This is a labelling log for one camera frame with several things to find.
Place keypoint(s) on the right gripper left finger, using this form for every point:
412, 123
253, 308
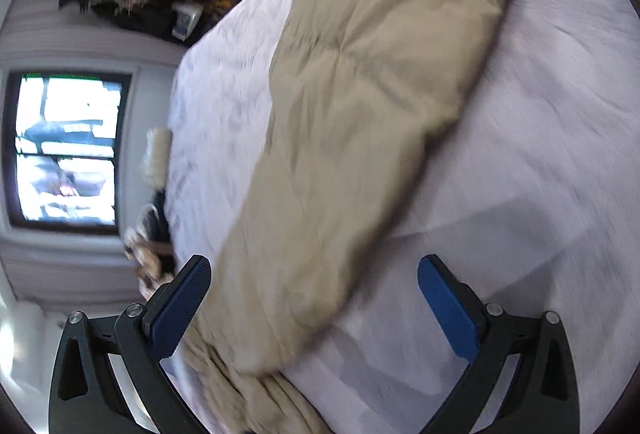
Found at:
84, 394

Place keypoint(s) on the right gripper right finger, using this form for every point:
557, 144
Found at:
542, 396

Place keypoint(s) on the beige puffer jacket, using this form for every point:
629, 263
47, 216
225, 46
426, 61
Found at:
359, 89

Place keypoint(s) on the striped cream clothing pile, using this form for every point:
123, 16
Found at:
148, 245

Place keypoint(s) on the lavender quilted bedspread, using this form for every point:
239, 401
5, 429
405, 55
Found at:
534, 199

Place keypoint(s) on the cream quilted folded garment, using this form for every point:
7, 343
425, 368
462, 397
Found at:
155, 162

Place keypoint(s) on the grey pleated curtain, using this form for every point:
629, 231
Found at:
41, 29

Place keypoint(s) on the black device on nightstand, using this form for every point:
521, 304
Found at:
187, 17

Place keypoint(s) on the window with dark frame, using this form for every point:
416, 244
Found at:
60, 144

